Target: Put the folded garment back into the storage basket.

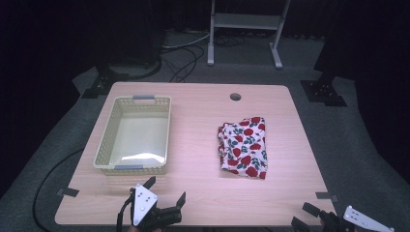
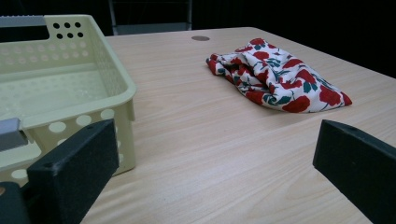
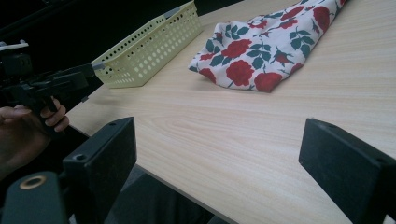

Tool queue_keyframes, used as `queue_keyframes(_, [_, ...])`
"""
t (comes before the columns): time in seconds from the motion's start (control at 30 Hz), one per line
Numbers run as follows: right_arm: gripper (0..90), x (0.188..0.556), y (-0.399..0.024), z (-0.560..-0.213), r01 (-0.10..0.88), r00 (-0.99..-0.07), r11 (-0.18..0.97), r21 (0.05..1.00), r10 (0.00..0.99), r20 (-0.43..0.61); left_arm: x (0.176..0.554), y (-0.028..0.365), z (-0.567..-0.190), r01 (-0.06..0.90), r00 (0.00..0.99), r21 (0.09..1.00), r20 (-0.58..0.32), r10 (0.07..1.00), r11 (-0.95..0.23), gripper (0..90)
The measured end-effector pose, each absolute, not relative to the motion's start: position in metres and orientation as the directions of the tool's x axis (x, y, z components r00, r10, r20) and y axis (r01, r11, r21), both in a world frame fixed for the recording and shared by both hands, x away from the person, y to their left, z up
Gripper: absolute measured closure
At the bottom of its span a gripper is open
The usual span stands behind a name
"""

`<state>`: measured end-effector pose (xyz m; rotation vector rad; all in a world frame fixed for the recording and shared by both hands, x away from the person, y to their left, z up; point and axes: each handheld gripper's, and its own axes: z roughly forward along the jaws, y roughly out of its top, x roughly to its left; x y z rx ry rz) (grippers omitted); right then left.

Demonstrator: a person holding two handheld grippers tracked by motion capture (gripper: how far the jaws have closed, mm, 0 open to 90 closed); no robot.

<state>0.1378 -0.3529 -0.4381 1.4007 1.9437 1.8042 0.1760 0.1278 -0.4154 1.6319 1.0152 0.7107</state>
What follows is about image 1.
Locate person's left hand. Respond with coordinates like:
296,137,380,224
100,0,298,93
127,226,162,232

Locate grey tape piece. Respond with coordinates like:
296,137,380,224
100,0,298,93
315,191,339,203
56,188,80,198

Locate cream perforated plastic basket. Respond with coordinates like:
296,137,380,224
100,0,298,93
93,94,172,176

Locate red rose print cloth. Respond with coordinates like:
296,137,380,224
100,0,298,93
217,116,268,180

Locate white floor cable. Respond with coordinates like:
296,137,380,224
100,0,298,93
161,32,211,50

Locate thin black floor cables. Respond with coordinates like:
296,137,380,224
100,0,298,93
161,36,246,83

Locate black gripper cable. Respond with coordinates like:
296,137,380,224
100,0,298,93
116,194,133,232

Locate black floor cable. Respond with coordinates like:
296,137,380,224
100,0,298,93
32,148,85,232

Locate white metal stand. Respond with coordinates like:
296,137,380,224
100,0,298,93
207,0,292,70

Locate black stand base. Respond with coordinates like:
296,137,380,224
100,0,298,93
80,64,130,100
300,72,348,107

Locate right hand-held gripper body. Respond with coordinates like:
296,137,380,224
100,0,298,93
318,205,396,232

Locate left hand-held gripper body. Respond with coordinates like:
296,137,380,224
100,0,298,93
130,183,184,231

